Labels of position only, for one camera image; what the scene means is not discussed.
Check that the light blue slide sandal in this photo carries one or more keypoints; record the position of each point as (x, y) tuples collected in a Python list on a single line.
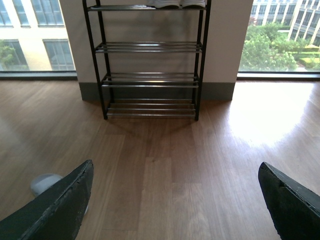
[(41, 183)]

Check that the black metal shoe rack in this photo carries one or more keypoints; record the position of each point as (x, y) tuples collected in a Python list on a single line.
[(147, 94)]

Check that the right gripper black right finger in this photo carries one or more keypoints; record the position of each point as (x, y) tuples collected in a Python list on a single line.
[(294, 209)]

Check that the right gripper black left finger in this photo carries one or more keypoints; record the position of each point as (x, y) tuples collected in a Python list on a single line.
[(57, 213)]

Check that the grey sneaker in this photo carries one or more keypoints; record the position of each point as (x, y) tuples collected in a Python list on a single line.
[(193, 3), (158, 4)]

